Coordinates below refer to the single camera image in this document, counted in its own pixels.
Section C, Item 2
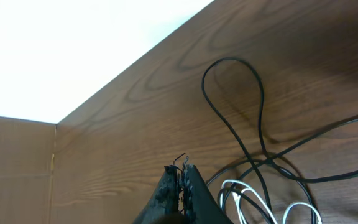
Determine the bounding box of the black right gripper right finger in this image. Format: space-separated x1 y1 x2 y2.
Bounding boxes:
182 164 232 224

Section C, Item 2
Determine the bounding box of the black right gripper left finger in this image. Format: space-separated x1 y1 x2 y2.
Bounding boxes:
132 165 180 224

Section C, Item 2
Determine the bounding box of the white cable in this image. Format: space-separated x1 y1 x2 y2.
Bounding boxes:
219 179 323 224

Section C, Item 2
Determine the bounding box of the black cable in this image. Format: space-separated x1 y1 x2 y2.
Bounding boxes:
201 57 358 224

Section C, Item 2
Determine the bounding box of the brown cardboard panel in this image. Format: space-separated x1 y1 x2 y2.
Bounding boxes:
0 117 55 223

